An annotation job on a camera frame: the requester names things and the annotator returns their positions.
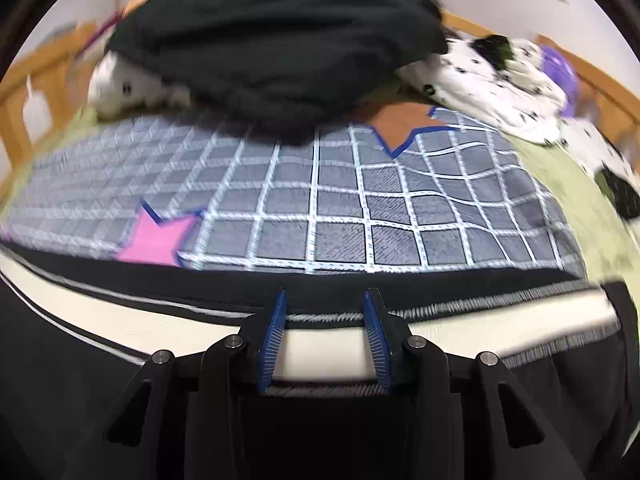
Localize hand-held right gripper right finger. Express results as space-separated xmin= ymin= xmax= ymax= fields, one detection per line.
xmin=362 ymin=288 xmax=586 ymax=480

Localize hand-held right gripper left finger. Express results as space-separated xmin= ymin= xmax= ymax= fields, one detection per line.
xmin=60 ymin=287 xmax=288 ymax=480

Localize black pants with white waistband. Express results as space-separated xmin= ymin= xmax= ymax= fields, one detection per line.
xmin=0 ymin=240 xmax=640 ymax=480

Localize grey grid blanket with stars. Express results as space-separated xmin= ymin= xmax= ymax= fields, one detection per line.
xmin=0 ymin=105 xmax=586 ymax=276

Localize white floral blanket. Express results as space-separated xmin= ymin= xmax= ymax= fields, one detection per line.
xmin=400 ymin=35 xmax=571 ymax=146

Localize white floral pillow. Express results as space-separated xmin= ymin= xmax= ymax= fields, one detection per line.
xmin=557 ymin=115 xmax=640 ymax=221

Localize dark padded jacket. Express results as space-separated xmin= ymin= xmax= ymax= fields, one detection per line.
xmin=107 ymin=0 xmax=451 ymax=146

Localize purple plush toy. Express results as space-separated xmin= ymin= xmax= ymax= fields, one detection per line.
xmin=537 ymin=45 xmax=581 ymax=118

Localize wooden bed frame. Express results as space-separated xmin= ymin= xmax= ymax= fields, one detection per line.
xmin=0 ymin=0 xmax=640 ymax=186

